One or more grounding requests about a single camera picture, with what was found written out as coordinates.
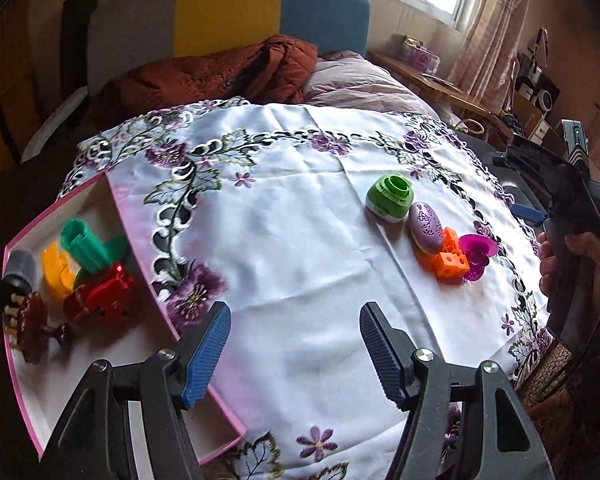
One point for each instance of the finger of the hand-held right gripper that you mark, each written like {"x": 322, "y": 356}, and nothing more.
{"x": 527, "y": 212}
{"x": 535, "y": 160}

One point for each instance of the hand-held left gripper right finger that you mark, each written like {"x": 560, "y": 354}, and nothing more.
{"x": 380, "y": 355}

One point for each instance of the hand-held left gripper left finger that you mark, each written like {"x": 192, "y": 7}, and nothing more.
{"x": 207, "y": 360}

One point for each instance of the pink-edged white cardboard box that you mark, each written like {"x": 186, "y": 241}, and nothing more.
{"x": 125, "y": 350}

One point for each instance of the red plastic toy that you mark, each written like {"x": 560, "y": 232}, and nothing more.
{"x": 102, "y": 297}

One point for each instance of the dark green plastic toy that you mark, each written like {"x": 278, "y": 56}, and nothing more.
{"x": 87, "y": 247}

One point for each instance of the dark brown plastic toy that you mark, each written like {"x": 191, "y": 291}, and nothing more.
{"x": 30, "y": 330}

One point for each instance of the person's right hand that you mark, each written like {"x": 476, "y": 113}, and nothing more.
{"x": 587, "y": 246}

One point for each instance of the magenta plastic toy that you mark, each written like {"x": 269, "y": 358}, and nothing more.
{"x": 477, "y": 255}

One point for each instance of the black silver stereo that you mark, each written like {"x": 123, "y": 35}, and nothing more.
{"x": 537, "y": 85}

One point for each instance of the orange plastic block toy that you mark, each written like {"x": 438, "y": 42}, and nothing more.
{"x": 450, "y": 262}

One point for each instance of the purple oval toy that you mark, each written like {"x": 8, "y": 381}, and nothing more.
{"x": 425, "y": 225}

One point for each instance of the wooden desk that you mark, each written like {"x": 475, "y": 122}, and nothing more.
{"x": 440, "y": 90}

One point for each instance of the pink curtain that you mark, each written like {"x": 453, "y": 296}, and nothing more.
{"x": 485, "y": 35}

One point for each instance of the light green plastic toy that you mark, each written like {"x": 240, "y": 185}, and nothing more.
{"x": 390, "y": 200}

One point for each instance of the white embroidered floral tablecloth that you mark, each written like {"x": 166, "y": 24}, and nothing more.
{"x": 305, "y": 220}

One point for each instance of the purple storage box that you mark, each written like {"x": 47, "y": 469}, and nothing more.
{"x": 420, "y": 55}

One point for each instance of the pale pink bedding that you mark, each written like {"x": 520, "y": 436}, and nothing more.
{"x": 365, "y": 85}

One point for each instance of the black cylinder with grey cap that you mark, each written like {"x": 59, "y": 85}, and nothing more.
{"x": 19, "y": 267}

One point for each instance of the white chair armrest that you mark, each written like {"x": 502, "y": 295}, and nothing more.
{"x": 55, "y": 120}

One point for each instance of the rust-brown quilted jacket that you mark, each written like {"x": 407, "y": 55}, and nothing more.
{"x": 200, "y": 75}

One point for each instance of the wooden wardrobe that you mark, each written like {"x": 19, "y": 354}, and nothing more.
{"x": 5, "y": 85}

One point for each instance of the grey yellow blue headboard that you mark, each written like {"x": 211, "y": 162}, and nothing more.
{"x": 220, "y": 10}

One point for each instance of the black rolled mat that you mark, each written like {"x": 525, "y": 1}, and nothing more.
{"x": 77, "y": 35}

